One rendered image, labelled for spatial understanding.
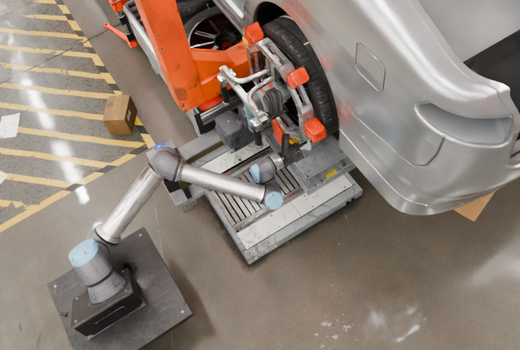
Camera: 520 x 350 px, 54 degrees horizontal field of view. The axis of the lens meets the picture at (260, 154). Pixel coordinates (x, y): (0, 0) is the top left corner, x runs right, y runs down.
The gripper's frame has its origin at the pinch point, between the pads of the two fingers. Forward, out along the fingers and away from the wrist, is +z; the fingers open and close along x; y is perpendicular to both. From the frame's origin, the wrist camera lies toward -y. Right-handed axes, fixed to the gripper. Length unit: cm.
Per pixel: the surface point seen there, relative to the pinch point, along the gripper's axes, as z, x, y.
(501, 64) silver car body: 95, 38, 6
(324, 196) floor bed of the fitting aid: 3, -33, 46
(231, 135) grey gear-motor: -28, -49, -12
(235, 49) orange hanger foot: -2, -51, -57
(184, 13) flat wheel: -6, -116, -93
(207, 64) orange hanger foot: -24, -37, -57
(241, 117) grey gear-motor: -16, -55, -19
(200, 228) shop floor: -71, -59, 31
